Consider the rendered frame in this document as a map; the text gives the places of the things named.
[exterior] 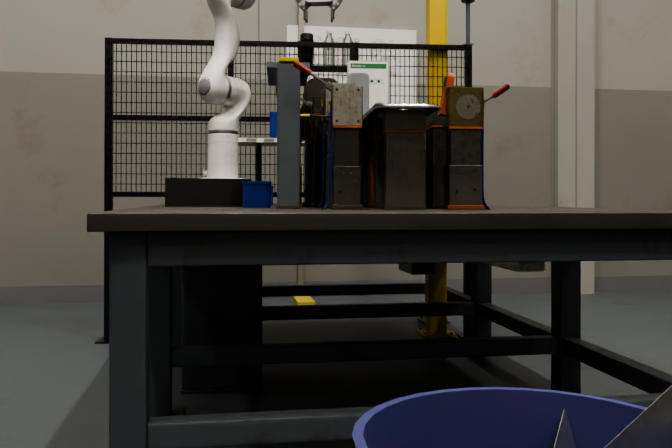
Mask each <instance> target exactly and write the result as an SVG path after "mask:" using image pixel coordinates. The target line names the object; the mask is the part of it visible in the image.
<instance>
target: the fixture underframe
mask: <svg viewBox="0 0 672 448"><path fill-rule="evenodd" d="M633 260H672V229H557V230H370V231H183V232H110V243H109V448H202V447H221V446H239V445H258V444H277V443H295V442H314V441H332V440H351V439H353V437H352V432H353V429H354V425H355V423H356V422H357V421H358V420H359V418H360V417H361V416H362V415H363V414H364V413H366V412H367V411H369V410H371V409H373V408H374V407H376V406H374V407H352V408H331V409H309V410H287V411H266V412H244V413H223V414H201V415H184V412H185V406H174V407H172V368H179V367H207V366H235V365H263V364H291V363H319V362H347V361H375V360H404V359H432V358H460V357H488V356H516V355H544V354H551V390H557V391H564V392H572V393H579V394H584V393H582V392H581V362H582V363H584V364H586V365H588V366H590V367H592V368H595V369H597V370H599V371H601V372H603V373H606V374H608V375H610V376H612V377H614V378H617V379H619V380H621V381H623V382H625V383H627V384H630V385H632V386H634V387H636V388H638V389H641V390H643V391H645V392H647V393H649V394H633V395H611V396H598V397H603V398H609V399H614V400H619V401H623V402H627V403H631V404H635V405H639V406H643V407H647V408H648V407H649V406H650V405H651V404H652V403H653V402H654V401H655V400H656V399H657V398H658V397H659V396H661V395H662V394H663V393H664V392H665V391H666V390H667V389H668V388H669V387H670V386H671V385H672V375H671V374H668V373H666V372H663V371H660V370H658V369H655V368H653V367H650V366H648V365H645V364H643V363H640V362H638V361H635V360H633V359H630V358H627V357H625V356H622V355H620V354H617V353H615V352H612V351H610V350H607V349H605V348H602V347H599V346H597V345H594V344H592V343H589V342H587V341H584V340H582V339H581V261H633ZM545 262H551V327H549V326H546V325H544V324H541V323H539V322H536V321H533V320H531V319H528V318H526V317H523V316H521V315H518V314H516V313H513V312H511V311H508V310H505V309H503V308H500V307H498V306H495V305H493V304H492V266H496V267H500V268H504V269H508V270H512V271H516V272H537V271H545ZM435 263H471V296H470V295H467V294H465V293H462V292H460V291H457V290H455V289H452V288H450V287H447V301H448V302H418V303H373V304H328V305H284V306H262V321H269V320H308V319H347V318H386V317H420V318H417V320H419V321H420V322H422V323H423V324H425V317H424V316H463V315H471V337H467V338H435V339H403V340H370V341H338V342H306V343H273V344H241V345H209V346H182V266H252V265H328V264H399V270H402V271H404V272H407V273H409V274H412V275H434V274H435ZM386 294H425V283H369V284H313V285H262V297H287V296H336V295H386ZM423 317H424V318H423ZM491 321H492V322H494V323H496V324H498V325H501V326H503V327H505V328H507V329H509V330H512V331H514V332H516V333H518V334H520V335H523V336H500V337H491Z"/></svg>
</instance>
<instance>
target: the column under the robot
mask: <svg viewBox="0 0 672 448"><path fill-rule="evenodd" d="M241 344H262V265H252V266H182V346H209V345H241ZM244 391H263V384H262V365H235V366H207V367H182V387H181V391H180V394H196V393H220V392H244Z"/></svg>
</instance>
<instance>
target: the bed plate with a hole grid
mask: <svg viewBox="0 0 672 448"><path fill-rule="evenodd" d="M487 206H488V207H489V208H490V209H492V210H486V209H484V210H446V209H432V208H426V210H383V209H374V208H366V207H363V209H362V210H332V209H330V208H326V209H323V207H319V208H315V207H303V206H301V209H276V204H273V205H271V208H243V207H165V204H163V205H154V206H146V207H137V208H129V209H120V210H112V211H103V212H95V213H88V214H87V232H183V231H370V230H557V229H672V210H654V209H617V208H581V207H544V206H508V205H487Z"/></svg>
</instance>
